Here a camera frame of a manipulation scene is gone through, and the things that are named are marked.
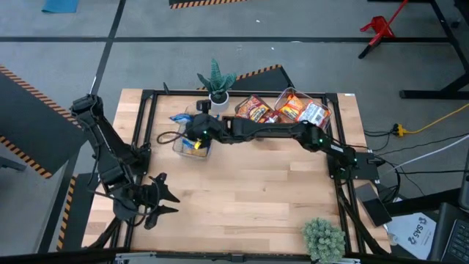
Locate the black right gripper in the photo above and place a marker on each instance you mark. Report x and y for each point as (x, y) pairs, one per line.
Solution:
(205, 126)

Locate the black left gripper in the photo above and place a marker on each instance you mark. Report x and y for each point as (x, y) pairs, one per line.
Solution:
(141, 201)

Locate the blue Maruchan noodle pack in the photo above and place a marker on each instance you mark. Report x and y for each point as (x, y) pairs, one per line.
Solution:
(188, 146)
(181, 118)

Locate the red Maruchan noodle pack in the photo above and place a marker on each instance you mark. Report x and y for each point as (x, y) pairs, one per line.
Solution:
(273, 117)
(253, 108)

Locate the orange Maruchan noodle pack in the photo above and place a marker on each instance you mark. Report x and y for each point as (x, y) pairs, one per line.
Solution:
(293, 107)
(314, 114)

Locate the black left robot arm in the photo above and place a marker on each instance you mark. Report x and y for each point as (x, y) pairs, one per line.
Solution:
(106, 146)

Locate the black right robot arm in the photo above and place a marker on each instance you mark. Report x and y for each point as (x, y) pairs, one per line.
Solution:
(275, 130)

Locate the white plant pot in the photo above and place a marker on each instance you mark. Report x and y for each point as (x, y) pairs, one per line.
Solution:
(219, 107)

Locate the clear plastic bin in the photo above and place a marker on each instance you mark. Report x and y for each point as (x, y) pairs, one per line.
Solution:
(179, 148)
(282, 93)

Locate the smoky grey plastic bin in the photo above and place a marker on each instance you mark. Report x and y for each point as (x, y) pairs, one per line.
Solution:
(237, 111)

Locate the spiky green succulent plant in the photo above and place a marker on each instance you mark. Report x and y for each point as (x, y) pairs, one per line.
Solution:
(217, 78)

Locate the black hazard-striped floor mat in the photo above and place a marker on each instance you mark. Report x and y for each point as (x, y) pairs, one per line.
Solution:
(205, 3)
(78, 212)
(29, 117)
(267, 80)

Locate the fuzzy pale green plant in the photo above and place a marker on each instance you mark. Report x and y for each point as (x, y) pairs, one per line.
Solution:
(324, 240)

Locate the black flat box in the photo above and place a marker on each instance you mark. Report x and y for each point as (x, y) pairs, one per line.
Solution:
(373, 205)

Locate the blue floor mat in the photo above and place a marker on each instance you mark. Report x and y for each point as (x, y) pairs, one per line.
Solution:
(60, 5)

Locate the red stand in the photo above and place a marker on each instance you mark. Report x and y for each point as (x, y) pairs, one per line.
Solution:
(377, 27)

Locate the white printed paper sheet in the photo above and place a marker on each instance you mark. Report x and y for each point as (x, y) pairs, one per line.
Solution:
(412, 234)

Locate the black laptop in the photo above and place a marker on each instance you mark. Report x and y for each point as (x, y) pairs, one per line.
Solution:
(452, 234)

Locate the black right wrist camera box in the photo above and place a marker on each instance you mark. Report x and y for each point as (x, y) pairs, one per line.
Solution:
(203, 106)

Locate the black aluminium rig frame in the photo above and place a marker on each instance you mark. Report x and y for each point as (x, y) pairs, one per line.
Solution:
(176, 93)

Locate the black desk frame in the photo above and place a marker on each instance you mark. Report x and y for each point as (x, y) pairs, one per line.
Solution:
(432, 94)

